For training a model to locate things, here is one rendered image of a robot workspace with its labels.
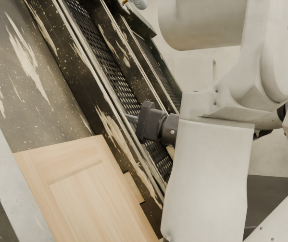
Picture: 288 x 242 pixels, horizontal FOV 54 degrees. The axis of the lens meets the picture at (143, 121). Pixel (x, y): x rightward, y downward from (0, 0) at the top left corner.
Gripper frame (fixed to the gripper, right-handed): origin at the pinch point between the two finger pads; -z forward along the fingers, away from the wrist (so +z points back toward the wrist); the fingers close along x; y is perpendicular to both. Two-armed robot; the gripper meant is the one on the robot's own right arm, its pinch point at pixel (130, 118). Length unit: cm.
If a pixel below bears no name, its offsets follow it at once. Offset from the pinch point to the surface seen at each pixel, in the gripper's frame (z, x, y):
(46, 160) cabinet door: 0.2, -5.4, 36.6
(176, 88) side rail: -17, 14, -137
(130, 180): 8.1, -12.6, 13.4
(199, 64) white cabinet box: -36, 60, -354
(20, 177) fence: 3.0, -5.2, 45.6
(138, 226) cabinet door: 13.9, -19.5, 19.3
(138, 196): 10.9, -15.5, 13.4
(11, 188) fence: 3.6, -5.8, 47.7
